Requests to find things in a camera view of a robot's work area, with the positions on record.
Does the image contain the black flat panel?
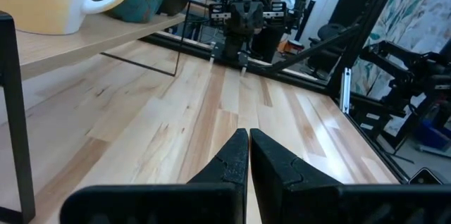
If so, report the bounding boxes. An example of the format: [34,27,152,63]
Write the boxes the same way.
[329,0,375,30]

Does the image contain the wooden shelf riser black legs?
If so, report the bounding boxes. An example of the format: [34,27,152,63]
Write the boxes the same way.
[0,0,194,224]

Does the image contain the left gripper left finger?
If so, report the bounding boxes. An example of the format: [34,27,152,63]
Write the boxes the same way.
[59,127,249,224]

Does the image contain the leaf patterned fabric screen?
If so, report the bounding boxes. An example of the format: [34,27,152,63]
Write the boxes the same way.
[350,0,451,137]

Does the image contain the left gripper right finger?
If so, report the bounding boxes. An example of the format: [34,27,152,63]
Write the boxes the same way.
[249,127,451,224]

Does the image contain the black metal rig frame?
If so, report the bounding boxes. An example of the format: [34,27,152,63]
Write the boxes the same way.
[140,0,412,185]

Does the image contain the blue plastic bin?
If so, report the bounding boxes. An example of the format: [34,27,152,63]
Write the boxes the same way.
[414,118,451,149]

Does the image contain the black office chair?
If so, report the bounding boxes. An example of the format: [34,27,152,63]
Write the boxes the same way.
[306,23,359,73]

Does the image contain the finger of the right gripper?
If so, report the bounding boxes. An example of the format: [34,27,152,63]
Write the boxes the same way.
[229,1,248,37]
[247,1,265,37]

